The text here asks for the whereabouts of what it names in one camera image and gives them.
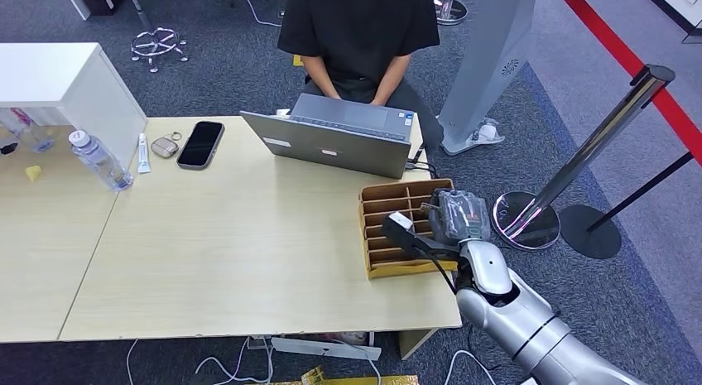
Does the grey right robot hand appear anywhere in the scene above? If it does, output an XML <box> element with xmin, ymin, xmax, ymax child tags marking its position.
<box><xmin>426</xmin><ymin>188</ymin><xmax>493</xmax><ymax>247</ymax></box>

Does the wooden card organizer box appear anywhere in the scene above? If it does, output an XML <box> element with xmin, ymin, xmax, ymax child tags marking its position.
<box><xmin>358</xmin><ymin>177</ymin><xmax>460</xmax><ymax>281</ymax></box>

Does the person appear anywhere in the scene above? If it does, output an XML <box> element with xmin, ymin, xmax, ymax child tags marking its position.
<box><xmin>276</xmin><ymin>0</ymin><xmax>445</xmax><ymax>152</ymax></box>

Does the grey laptop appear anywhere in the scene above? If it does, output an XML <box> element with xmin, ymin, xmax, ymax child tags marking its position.
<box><xmin>240</xmin><ymin>93</ymin><xmax>416</xmax><ymax>180</ymax></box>

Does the grey kiosk stand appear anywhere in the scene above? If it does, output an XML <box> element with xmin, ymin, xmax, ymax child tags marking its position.
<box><xmin>436</xmin><ymin>0</ymin><xmax>543</xmax><ymax>156</ymax></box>

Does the white power strip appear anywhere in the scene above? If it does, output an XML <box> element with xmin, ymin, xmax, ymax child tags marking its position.
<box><xmin>271</xmin><ymin>336</ymin><xmax>382</xmax><ymax>363</ymax></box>

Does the gold foil sheet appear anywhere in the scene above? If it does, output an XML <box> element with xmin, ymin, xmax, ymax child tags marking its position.
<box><xmin>257</xmin><ymin>366</ymin><xmax>420</xmax><ymax>385</ymax></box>

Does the chrome stanchion base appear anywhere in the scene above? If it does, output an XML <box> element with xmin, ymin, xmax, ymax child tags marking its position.
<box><xmin>435</xmin><ymin>0</ymin><xmax>469</xmax><ymax>26</ymax></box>

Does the red barrier belt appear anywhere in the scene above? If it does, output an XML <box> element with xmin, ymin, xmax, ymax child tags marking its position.
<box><xmin>554</xmin><ymin>0</ymin><xmax>702</xmax><ymax>167</ymax></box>

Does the black smartphone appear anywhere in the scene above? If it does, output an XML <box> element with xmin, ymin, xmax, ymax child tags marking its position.
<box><xmin>175</xmin><ymin>120</ymin><xmax>226</xmax><ymax>171</ymax></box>

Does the white cabinet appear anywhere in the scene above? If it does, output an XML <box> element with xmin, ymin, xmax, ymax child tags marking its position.
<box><xmin>638</xmin><ymin>0</ymin><xmax>702</xmax><ymax>45</ymax></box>

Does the small white tube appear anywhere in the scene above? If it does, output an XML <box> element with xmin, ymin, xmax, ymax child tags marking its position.
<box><xmin>137</xmin><ymin>132</ymin><xmax>151</xmax><ymax>175</ymax></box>

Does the chrome chair base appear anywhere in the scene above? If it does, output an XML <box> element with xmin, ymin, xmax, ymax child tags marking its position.
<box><xmin>129</xmin><ymin>26</ymin><xmax>190</xmax><ymax>75</ymax></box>

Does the clear plastic water bottle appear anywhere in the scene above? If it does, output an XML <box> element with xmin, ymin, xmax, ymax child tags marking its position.
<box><xmin>68</xmin><ymin>129</ymin><xmax>135</xmax><ymax>193</ymax></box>

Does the white shelf box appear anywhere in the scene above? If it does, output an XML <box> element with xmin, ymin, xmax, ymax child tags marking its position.
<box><xmin>0</xmin><ymin>42</ymin><xmax>148</xmax><ymax>171</ymax></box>

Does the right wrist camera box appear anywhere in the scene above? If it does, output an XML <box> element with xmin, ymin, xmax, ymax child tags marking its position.
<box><xmin>381</xmin><ymin>210</ymin><xmax>463</xmax><ymax>261</ymax></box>

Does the black laptop cable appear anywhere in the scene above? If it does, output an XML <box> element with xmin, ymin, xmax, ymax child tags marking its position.
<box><xmin>405</xmin><ymin>143</ymin><xmax>441</xmax><ymax>180</ymax></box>

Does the black stanchion post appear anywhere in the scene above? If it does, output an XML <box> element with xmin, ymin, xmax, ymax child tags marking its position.
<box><xmin>559</xmin><ymin>151</ymin><xmax>695</xmax><ymax>261</ymax></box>

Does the white cable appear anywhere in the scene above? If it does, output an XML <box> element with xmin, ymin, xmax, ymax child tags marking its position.
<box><xmin>235</xmin><ymin>0</ymin><xmax>283</xmax><ymax>29</ymax></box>
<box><xmin>443</xmin><ymin>349</ymin><xmax>498</xmax><ymax>385</ymax></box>
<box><xmin>125</xmin><ymin>338</ymin><xmax>142</xmax><ymax>385</ymax></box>
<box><xmin>193</xmin><ymin>337</ymin><xmax>276</xmax><ymax>385</ymax></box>

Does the chrome stanchion post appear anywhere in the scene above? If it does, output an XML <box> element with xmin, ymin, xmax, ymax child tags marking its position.
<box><xmin>490</xmin><ymin>63</ymin><xmax>677</xmax><ymax>253</ymax></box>

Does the beige earbuds case with ring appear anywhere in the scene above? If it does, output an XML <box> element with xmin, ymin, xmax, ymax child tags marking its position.
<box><xmin>150</xmin><ymin>131</ymin><xmax>183</xmax><ymax>160</ymax></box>

